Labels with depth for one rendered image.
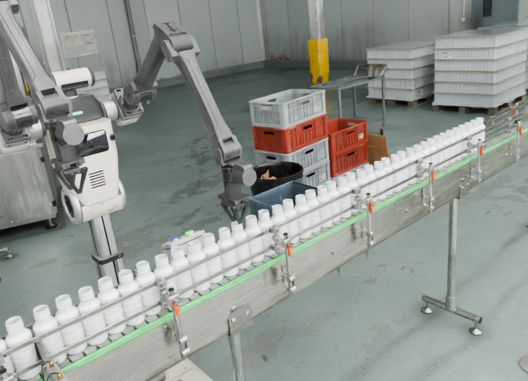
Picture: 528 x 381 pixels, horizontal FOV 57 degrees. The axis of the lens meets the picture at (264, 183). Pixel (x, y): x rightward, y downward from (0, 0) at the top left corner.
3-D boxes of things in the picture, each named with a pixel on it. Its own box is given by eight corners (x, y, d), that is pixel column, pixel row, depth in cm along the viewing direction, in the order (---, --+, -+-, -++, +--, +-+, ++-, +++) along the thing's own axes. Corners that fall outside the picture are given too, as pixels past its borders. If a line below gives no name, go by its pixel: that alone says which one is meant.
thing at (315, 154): (290, 179, 419) (287, 155, 411) (255, 173, 446) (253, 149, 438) (330, 159, 460) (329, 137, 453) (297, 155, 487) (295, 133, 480)
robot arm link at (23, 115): (20, 110, 169) (4, 114, 166) (23, 97, 161) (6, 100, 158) (31, 133, 169) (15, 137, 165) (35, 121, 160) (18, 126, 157)
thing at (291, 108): (285, 129, 404) (283, 103, 397) (250, 126, 431) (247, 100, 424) (327, 113, 446) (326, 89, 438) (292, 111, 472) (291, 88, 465)
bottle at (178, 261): (197, 294, 155) (189, 248, 149) (180, 302, 152) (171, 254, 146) (189, 287, 159) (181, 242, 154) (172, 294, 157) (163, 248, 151)
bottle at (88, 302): (86, 336, 140) (73, 287, 134) (108, 331, 141) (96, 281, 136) (86, 349, 134) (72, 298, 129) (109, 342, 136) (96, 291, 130)
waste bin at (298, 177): (280, 261, 376) (273, 183, 355) (244, 244, 409) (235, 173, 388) (320, 239, 403) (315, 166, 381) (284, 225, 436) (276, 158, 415)
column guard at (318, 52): (320, 87, 1153) (317, 39, 1116) (309, 86, 1182) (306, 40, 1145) (331, 84, 1176) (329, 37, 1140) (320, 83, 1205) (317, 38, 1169)
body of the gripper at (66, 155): (64, 170, 132) (56, 144, 130) (51, 165, 140) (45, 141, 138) (86, 164, 136) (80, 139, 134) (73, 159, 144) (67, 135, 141)
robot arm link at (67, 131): (64, 94, 136) (33, 102, 131) (81, 96, 127) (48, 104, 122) (76, 135, 140) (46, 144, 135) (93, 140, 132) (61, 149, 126)
